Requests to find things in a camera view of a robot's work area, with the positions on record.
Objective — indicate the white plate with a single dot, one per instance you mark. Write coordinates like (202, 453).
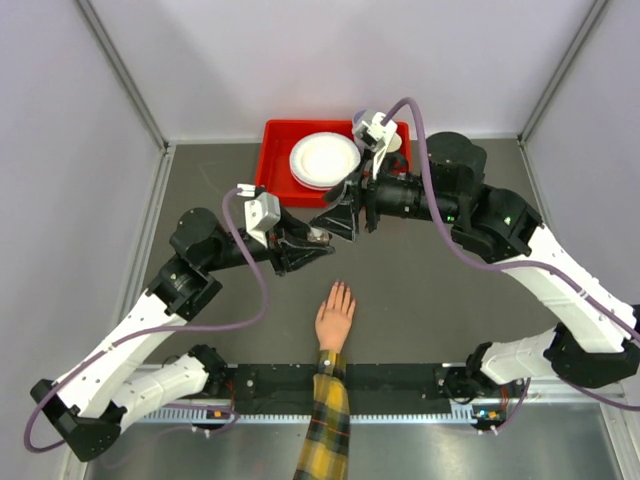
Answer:
(324, 152)
(319, 181)

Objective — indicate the lavender plastic cup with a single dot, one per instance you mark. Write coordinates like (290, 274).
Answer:
(361, 120)

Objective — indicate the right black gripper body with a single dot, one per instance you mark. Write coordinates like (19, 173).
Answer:
(367, 194)

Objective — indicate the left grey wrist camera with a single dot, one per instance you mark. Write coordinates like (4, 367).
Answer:
(261, 211)

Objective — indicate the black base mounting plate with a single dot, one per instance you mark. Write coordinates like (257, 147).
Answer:
(354, 389)

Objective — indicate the aluminium frame rail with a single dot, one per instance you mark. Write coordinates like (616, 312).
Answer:
(541, 387)

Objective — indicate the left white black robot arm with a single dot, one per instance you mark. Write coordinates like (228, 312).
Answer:
(93, 404)

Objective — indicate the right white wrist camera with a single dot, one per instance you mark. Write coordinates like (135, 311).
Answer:
(376, 138)

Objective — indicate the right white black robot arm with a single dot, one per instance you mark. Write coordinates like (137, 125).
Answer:
(592, 344)

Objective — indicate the lower white plate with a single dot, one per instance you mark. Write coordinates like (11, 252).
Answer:
(319, 181)

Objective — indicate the upper white plate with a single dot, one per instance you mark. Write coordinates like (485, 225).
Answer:
(324, 152)

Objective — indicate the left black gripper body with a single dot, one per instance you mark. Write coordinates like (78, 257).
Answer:
(275, 236)

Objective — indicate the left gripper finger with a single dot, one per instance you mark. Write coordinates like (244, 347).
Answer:
(292, 225)
(295, 257)

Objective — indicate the mannequin hand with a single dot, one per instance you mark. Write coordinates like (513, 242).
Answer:
(334, 318)

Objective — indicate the yellow plaid sleeve forearm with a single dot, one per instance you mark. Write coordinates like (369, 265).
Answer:
(325, 451)

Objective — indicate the red plastic tray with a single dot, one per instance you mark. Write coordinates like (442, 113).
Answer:
(273, 171)

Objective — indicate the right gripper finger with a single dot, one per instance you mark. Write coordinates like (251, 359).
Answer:
(342, 192)
(341, 221)

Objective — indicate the dark green mug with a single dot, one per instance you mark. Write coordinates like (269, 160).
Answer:
(397, 163)

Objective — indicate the glitter nail polish bottle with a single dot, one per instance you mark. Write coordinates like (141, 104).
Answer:
(319, 236)

